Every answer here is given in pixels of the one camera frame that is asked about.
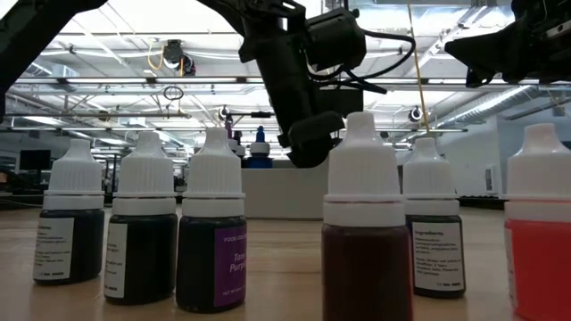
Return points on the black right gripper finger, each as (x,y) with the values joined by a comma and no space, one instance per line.
(482,49)
(475,80)

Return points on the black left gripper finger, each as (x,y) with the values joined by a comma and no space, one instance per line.
(312,156)
(312,127)

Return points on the grey plastic bin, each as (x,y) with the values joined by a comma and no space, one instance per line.
(281,191)

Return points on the large blue-capped coloring bottle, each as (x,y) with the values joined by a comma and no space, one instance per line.
(260,149)

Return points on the brown food coloring bottle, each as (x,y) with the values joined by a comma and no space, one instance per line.
(363,178)

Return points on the large black-capped coloring bottle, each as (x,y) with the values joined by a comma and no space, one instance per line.
(241,151)

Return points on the purple label food coloring bottle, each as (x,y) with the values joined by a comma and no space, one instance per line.
(214,178)

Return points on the dark blue food coloring bottle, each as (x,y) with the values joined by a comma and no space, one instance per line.
(435,178)

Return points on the coral red food coloring bottle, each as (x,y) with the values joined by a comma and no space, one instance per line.
(542,249)

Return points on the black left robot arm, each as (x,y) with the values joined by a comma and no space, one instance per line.
(22,35)

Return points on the black computer monitor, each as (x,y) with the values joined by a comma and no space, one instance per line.
(35,160)

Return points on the silver ceiling duct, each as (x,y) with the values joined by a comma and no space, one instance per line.
(486,104)

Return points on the black gantry frame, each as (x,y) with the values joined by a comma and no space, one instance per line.
(261,115)

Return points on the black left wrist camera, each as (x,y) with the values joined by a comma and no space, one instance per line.
(334,38)

